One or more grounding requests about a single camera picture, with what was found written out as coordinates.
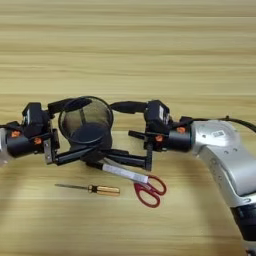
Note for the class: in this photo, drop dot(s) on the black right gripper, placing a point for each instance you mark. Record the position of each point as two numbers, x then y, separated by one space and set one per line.
176 140

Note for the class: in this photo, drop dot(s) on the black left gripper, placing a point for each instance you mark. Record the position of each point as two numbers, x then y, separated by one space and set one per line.
23 146

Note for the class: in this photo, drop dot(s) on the black mesh pen cup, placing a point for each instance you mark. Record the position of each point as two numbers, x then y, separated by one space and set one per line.
85 133

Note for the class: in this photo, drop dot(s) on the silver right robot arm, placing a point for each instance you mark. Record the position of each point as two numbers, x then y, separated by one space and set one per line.
226 160

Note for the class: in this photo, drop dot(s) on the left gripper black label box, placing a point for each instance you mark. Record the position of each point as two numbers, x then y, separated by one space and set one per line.
35 120

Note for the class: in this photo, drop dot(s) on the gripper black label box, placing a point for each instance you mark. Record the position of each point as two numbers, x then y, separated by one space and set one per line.
156 115
35 120

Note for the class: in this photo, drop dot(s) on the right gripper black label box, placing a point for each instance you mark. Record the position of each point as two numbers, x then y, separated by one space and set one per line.
156 115

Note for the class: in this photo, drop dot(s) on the black marker with white label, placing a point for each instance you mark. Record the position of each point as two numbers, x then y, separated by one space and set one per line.
123 173

